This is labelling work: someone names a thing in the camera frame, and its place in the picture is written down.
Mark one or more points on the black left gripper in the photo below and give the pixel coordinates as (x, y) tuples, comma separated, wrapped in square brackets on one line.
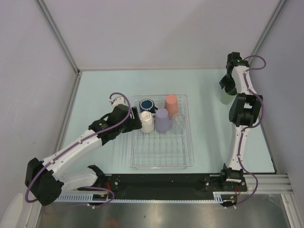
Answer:
[(133, 123)]

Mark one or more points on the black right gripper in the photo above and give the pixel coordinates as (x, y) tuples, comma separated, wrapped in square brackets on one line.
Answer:
[(224, 82)]

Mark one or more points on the light green plastic cup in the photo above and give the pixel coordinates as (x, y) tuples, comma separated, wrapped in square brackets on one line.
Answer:
[(226, 99)]

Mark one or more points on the lavender plastic cup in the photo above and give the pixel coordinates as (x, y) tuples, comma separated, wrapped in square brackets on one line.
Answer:
[(162, 121)]

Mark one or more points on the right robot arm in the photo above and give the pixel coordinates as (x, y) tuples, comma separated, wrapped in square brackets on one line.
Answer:
[(246, 105)]

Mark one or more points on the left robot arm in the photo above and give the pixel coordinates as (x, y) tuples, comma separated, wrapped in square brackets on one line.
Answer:
[(46, 179)]

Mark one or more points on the white ceramic mug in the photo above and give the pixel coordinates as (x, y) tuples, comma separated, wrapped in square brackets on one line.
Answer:
[(147, 121)]

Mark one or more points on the dark blue ceramic mug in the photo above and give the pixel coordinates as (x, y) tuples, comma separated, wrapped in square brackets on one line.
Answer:
[(148, 105)]

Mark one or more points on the pink plastic cup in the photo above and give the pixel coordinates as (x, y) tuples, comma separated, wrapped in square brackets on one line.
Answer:
[(171, 105)]

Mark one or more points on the clear glass cup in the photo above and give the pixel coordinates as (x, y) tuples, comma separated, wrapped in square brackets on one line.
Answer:
[(178, 123)]

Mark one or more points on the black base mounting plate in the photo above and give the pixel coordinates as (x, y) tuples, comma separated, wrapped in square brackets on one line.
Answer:
[(164, 184)]

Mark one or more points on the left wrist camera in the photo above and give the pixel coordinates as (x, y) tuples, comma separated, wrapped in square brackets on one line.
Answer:
[(117, 101)]

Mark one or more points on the white wire dish rack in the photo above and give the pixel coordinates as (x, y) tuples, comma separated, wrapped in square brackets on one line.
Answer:
[(173, 148)]

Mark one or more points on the right aluminium frame post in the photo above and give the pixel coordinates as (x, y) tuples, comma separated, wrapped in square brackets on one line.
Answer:
[(269, 26)]

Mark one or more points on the aluminium frame post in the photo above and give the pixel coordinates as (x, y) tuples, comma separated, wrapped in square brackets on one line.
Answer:
[(57, 34), (269, 26)]

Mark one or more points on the white slotted cable duct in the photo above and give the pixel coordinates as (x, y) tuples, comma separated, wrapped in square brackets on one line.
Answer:
[(101, 197)]

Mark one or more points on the left aluminium frame post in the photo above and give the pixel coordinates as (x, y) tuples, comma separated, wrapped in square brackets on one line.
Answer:
[(57, 34)]

